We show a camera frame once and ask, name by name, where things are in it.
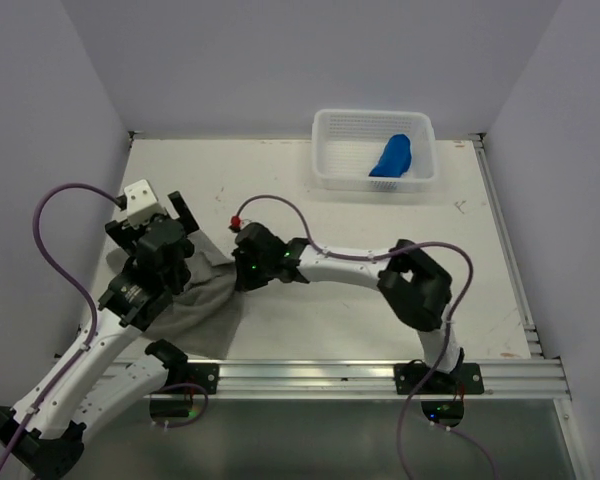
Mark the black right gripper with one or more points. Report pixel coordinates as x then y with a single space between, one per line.
244 281

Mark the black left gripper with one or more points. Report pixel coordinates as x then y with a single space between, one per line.
124 234

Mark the grey terry towel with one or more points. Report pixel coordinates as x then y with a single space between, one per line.
204 318

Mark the blue microfiber towel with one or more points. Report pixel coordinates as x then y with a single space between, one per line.
395 160

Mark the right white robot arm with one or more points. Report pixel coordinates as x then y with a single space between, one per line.
414 285

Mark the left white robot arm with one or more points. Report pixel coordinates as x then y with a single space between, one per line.
47 429

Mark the white perforated plastic basket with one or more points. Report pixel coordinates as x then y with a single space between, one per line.
346 145

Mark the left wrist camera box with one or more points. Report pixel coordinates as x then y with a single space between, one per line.
141 203

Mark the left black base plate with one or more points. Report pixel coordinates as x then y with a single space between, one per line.
180 382

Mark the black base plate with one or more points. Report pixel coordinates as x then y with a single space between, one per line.
180 382
437 377

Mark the aluminium mounting rail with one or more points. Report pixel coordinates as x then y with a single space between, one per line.
531 379

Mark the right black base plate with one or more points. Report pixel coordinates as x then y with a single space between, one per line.
437 377

